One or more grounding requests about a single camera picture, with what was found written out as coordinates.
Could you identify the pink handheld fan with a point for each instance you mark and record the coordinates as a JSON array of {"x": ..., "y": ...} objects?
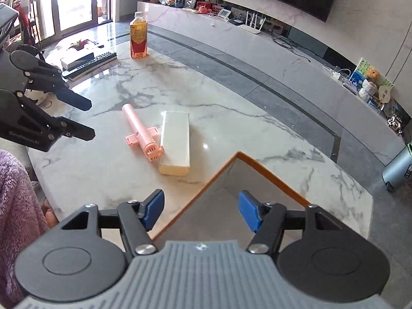
[{"x": 138, "y": 125}]

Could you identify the marble tv console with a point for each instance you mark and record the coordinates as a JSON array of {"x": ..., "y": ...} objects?
[{"x": 257, "y": 58}]

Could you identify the white power bank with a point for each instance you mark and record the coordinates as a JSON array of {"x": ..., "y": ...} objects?
[{"x": 175, "y": 141}]

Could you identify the white desk clock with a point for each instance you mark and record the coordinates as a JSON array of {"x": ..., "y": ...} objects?
[{"x": 224, "y": 13}]

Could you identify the black remote control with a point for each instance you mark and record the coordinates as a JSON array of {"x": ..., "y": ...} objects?
[
  {"x": 104, "y": 56},
  {"x": 77, "y": 72}
]

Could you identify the white tissue box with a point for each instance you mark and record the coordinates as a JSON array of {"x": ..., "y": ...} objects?
[{"x": 75, "y": 60}]

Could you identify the white knit pot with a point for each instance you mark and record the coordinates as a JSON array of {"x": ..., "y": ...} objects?
[{"x": 367, "y": 91}]

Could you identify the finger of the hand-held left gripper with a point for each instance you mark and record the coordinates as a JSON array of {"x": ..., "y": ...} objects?
[
  {"x": 83, "y": 132},
  {"x": 80, "y": 103}
]

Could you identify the orange cardboard box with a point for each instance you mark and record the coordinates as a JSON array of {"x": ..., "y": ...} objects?
[{"x": 219, "y": 206}]

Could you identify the small brown plush toy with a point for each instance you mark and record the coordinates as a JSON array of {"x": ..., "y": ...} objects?
[{"x": 372, "y": 74}]

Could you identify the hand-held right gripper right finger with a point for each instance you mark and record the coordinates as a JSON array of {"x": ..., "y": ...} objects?
[{"x": 249, "y": 210}]

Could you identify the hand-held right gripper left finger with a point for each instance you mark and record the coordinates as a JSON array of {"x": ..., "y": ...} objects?
[{"x": 154, "y": 209}]

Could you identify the round paddle fan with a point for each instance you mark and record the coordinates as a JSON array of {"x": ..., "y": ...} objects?
[{"x": 385, "y": 94}]

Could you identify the person's purple fleece clothing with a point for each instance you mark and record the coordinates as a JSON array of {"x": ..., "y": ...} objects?
[{"x": 19, "y": 215}]

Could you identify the green blue picture card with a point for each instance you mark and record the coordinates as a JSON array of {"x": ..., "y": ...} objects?
[{"x": 360, "y": 70}]

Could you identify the amber tea bottle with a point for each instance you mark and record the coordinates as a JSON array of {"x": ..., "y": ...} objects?
[{"x": 139, "y": 38}]

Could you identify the red leafed plant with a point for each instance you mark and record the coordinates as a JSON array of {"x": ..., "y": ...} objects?
[{"x": 80, "y": 44}]

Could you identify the glass sliding door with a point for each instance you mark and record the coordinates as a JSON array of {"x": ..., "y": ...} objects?
[{"x": 74, "y": 3}]

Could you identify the small red toy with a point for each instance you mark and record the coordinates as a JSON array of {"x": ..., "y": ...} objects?
[{"x": 203, "y": 9}]

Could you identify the white router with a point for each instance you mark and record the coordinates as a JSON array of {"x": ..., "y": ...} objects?
[{"x": 251, "y": 27}]

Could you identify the silver cylindrical air purifier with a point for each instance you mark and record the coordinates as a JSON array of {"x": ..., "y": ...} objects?
[{"x": 397, "y": 167}]

